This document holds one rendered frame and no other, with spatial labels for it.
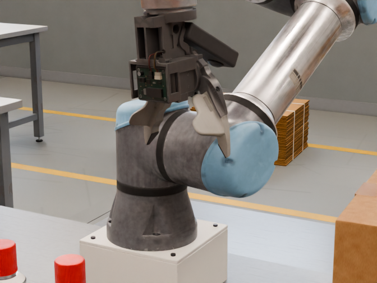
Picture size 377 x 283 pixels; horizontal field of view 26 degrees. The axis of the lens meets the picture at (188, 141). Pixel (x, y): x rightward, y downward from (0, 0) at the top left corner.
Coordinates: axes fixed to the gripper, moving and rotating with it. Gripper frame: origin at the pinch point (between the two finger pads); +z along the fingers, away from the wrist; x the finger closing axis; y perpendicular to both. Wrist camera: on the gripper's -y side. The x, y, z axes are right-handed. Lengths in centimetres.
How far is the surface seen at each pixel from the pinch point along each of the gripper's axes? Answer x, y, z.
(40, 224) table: -56, -15, 27
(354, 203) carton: 28.7, 3.9, 1.7
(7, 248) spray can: 1.9, 33.6, 2.8
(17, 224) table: -60, -12, 27
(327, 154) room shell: -197, -353, 115
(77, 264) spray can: 11.1, 31.4, 3.4
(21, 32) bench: -347, -236, 26
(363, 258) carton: 32.7, 9.2, 5.8
